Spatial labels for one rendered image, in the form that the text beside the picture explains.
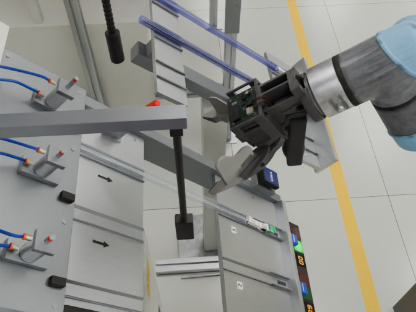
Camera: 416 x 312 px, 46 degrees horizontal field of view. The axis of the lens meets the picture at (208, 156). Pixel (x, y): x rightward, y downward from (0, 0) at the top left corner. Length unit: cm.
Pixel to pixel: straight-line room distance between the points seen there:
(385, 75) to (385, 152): 155
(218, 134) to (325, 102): 59
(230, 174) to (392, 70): 26
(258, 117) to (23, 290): 36
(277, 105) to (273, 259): 43
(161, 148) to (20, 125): 49
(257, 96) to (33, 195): 32
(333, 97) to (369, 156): 150
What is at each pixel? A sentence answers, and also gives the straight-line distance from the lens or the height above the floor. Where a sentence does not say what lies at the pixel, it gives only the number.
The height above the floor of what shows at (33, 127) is 135.
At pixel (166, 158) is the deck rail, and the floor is 92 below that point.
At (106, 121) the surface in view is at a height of 135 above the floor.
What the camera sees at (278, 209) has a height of 73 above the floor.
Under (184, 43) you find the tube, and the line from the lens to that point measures 103.
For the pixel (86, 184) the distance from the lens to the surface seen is 74.
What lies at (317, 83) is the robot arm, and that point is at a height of 120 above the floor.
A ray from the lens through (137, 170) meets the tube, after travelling 81.
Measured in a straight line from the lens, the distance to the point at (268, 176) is 104.
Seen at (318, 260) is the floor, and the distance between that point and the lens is 186.
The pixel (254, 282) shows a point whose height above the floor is 79.
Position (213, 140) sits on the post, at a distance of 124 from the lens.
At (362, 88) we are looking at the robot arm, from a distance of 66.
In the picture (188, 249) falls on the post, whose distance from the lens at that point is 182.
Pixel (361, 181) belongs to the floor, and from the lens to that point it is 207.
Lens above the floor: 167
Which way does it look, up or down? 55 degrees down
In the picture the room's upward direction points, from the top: straight up
